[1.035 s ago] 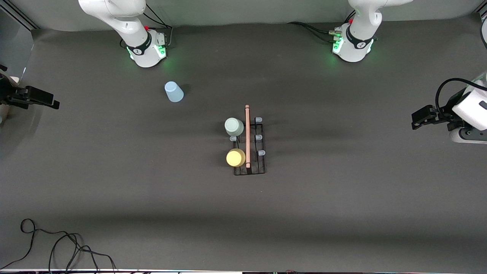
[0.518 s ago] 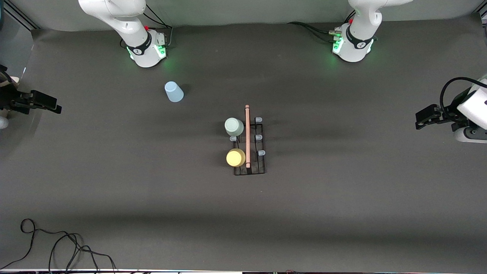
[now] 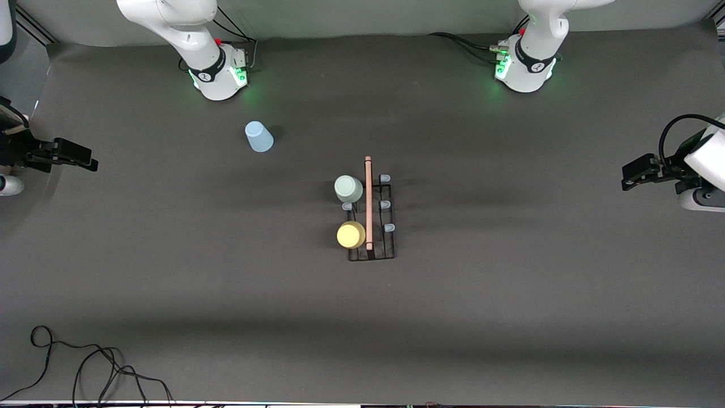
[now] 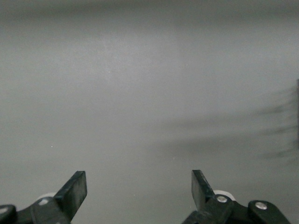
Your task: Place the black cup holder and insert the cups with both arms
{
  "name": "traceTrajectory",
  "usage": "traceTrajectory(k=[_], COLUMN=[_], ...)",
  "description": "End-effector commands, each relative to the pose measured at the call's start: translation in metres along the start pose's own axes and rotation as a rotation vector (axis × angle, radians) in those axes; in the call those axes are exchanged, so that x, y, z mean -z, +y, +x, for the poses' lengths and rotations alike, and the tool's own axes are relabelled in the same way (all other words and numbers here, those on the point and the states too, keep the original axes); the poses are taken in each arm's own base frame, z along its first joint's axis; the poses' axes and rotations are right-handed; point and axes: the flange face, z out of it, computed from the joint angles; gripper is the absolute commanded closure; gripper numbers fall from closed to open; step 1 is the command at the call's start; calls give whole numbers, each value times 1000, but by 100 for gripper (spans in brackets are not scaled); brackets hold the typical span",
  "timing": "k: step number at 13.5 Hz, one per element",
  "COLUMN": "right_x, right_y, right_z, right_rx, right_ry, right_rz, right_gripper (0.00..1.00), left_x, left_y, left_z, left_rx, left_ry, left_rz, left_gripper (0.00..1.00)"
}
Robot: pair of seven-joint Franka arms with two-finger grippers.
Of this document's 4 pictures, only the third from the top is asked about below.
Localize pale green plastic cup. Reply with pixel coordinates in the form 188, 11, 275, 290
333, 175, 364, 203

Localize black wire cup holder rack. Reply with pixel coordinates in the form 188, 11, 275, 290
340, 156, 396, 262

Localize yellow plastic cup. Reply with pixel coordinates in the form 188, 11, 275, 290
336, 221, 366, 249

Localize light blue plastic cup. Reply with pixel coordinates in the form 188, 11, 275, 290
245, 121, 274, 153

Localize dark grey table mat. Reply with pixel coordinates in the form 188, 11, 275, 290
0, 20, 725, 406

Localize thin black loose cable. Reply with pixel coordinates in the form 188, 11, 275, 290
0, 325, 173, 408

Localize black right arm base cables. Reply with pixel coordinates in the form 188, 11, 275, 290
178, 6, 259, 74

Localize black arm base cables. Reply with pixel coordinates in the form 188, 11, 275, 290
428, 14, 530, 66
178, 6, 259, 74

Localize black left arm base cables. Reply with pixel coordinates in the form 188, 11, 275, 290
428, 14, 530, 66

